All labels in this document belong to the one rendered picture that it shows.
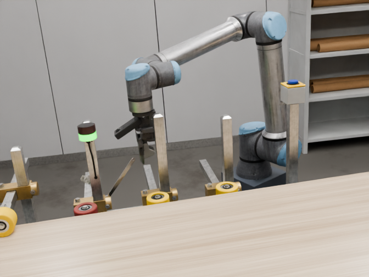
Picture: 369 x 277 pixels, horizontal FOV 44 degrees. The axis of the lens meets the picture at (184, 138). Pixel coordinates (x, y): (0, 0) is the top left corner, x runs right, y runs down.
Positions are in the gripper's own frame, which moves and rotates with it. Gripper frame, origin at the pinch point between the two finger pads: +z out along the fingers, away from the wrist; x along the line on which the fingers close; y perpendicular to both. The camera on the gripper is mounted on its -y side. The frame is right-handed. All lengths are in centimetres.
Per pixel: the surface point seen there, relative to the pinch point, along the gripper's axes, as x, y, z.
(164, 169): -9.9, 7.6, 0.5
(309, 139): 194, 162, 83
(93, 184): -9.9, -18.6, 2.4
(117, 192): 172, -13, 96
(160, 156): -9.9, 6.6, -4.9
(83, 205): -18.8, -22.6, 5.8
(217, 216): -38.9, 20.1, 6.2
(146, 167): 18.0, 3.0, 10.9
